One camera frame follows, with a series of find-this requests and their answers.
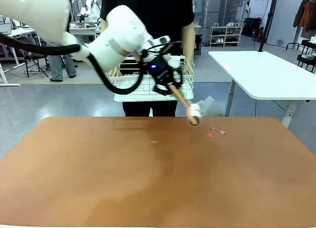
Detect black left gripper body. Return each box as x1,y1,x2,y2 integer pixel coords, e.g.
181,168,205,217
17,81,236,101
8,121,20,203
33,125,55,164
144,54,179,89

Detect white wire dish rack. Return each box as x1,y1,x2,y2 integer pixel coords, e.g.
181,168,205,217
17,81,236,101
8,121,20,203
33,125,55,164
108,55,195,96

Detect wooden-handled white lint roller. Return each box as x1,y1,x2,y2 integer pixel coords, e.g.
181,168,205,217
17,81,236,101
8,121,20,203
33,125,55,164
167,82,204,127

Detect person's left forearm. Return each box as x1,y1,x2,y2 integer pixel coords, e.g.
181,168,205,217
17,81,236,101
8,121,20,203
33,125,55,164
181,22,196,66

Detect white plastic cutlery holder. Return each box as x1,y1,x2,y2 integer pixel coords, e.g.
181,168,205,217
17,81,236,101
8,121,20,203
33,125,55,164
169,56,186,68

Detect clear plastic bag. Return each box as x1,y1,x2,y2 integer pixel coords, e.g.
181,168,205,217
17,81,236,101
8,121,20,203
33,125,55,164
197,95,225,117

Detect person's black-clothed body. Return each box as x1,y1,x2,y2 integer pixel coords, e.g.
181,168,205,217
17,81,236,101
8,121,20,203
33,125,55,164
100,0,196,117

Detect light wooden shoe rack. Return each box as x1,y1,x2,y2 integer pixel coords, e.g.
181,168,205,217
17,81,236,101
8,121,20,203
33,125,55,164
209,25,244,47

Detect white background workbench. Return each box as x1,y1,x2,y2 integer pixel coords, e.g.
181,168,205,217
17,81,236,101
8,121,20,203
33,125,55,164
69,26,100,43

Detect grey metal cabinets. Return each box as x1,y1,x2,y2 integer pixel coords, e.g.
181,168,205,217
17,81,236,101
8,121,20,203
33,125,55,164
192,0,248,27

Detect white side table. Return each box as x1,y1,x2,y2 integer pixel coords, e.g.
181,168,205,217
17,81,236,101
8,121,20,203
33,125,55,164
208,50,316,129

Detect black bags pile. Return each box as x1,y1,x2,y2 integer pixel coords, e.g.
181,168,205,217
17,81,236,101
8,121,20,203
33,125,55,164
243,17,264,39

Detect background person in jeans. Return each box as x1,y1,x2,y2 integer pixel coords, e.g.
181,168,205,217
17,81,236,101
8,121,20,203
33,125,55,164
46,54,77,82

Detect black vertical stand pole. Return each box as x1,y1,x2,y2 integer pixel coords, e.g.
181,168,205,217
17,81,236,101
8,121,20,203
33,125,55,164
258,0,279,52

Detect black clothes rack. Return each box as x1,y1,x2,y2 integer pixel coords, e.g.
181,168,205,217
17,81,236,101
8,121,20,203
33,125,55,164
285,0,316,51

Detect black folding chair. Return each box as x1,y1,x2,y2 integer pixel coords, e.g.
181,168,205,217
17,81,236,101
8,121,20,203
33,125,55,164
22,37,50,78

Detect black utility cart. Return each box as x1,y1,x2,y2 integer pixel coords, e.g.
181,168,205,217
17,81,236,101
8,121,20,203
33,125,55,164
297,39,316,74

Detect hanging dark orange jackets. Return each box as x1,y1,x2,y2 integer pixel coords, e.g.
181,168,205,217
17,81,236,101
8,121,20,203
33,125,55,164
293,0,316,33

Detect white background desk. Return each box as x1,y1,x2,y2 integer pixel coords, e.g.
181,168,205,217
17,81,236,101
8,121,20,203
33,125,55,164
0,27,36,87

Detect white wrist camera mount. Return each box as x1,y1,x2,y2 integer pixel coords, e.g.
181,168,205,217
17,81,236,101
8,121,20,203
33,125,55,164
142,35,171,53

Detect thin black camera cable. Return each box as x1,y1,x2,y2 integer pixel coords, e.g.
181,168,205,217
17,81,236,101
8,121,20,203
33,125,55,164
142,40,183,57

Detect black corrugated cable conduit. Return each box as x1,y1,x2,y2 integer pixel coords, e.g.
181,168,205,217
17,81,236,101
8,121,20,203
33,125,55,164
0,32,146,95

